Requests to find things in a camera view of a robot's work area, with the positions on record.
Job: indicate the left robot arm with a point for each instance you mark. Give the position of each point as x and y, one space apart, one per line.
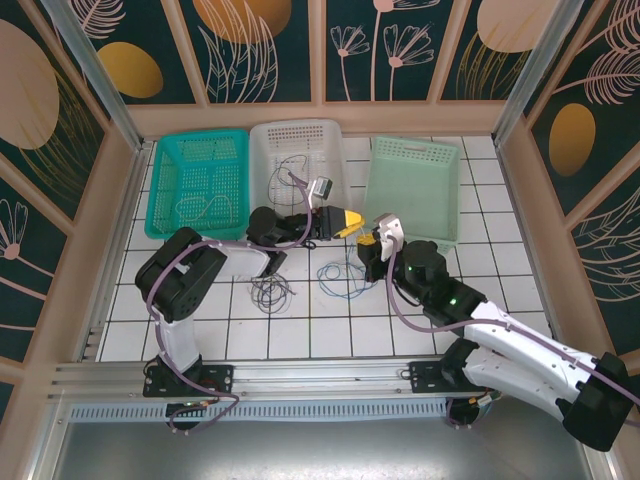
180 340

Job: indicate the teal plastic basket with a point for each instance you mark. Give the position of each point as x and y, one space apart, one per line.
162 165

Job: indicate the aluminium frame post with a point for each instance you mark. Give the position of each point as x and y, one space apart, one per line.
530 70
100 80

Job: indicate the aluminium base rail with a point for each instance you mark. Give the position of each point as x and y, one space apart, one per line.
320 380

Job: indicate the aluminium side rail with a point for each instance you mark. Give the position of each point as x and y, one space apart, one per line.
120 245

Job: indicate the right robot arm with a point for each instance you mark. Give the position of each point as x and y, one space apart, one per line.
525 335

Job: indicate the white plastic basket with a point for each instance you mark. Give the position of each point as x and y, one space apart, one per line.
260 150

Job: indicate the pale green plastic basket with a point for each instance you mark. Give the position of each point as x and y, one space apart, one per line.
415 200

